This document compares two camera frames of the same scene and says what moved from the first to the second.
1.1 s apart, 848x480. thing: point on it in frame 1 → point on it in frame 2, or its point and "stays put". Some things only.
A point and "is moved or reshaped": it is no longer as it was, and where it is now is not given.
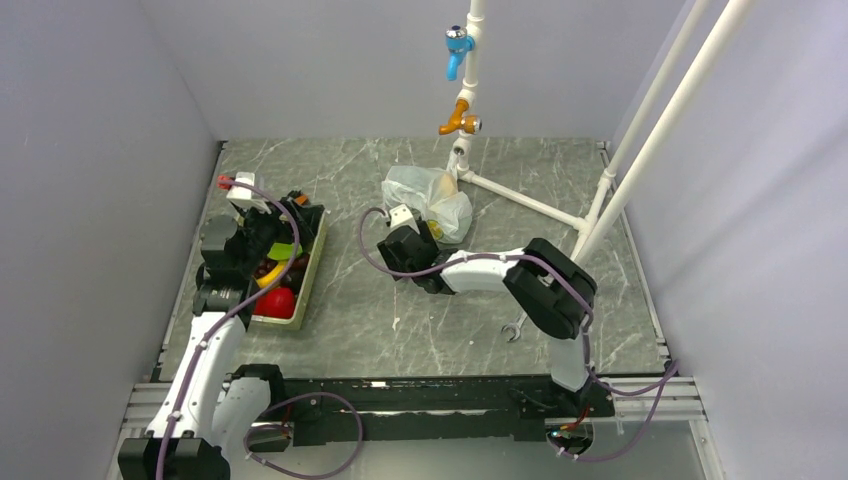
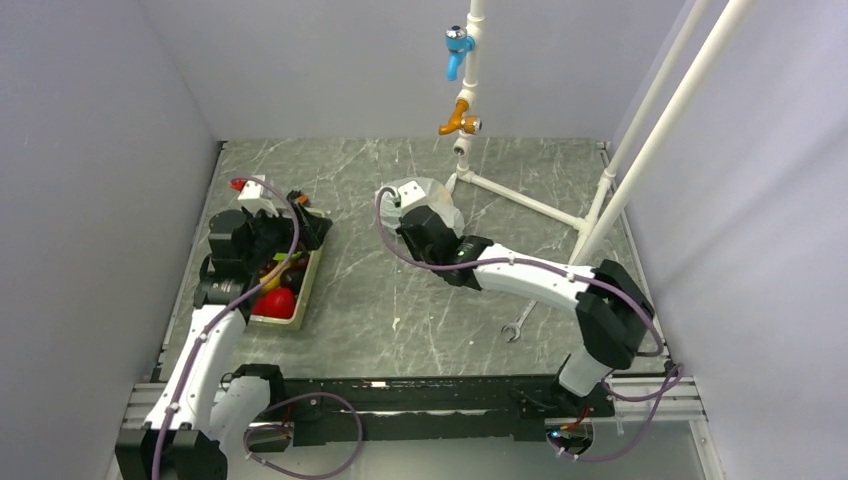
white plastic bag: x=433 y=193 is moved or reshaped
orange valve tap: x=468 y=124 stays put
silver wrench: x=515 y=326 stays put
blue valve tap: x=458 y=43 stays put
